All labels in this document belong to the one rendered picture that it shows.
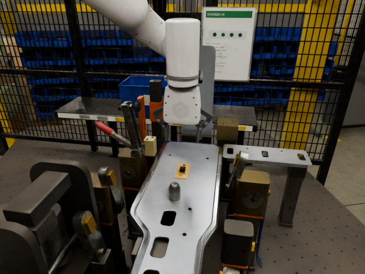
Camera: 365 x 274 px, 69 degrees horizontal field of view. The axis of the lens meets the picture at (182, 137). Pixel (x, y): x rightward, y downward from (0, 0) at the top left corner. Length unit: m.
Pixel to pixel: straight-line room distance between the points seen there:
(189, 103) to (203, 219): 0.30
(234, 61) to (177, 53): 0.62
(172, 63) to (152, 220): 0.38
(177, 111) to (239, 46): 0.60
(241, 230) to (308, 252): 0.45
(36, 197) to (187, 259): 0.31
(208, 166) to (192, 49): 0.38
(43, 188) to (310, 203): 1.07
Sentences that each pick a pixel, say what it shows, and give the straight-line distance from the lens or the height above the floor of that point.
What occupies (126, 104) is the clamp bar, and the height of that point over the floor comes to 1.21.
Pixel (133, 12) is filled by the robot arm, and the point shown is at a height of 1.45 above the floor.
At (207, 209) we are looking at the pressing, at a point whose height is 1.00.
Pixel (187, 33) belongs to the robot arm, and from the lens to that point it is 0.65.
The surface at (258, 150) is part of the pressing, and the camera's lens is 0.98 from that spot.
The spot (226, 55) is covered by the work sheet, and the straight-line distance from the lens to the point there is 1.24.
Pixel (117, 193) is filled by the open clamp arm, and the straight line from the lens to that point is 0.72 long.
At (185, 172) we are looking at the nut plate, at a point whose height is 1.00.
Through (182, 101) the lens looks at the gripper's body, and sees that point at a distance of 0.70.
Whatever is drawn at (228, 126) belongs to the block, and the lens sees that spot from 1.00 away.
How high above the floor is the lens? 1.47
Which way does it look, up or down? 27 degrees down
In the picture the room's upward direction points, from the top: straight up
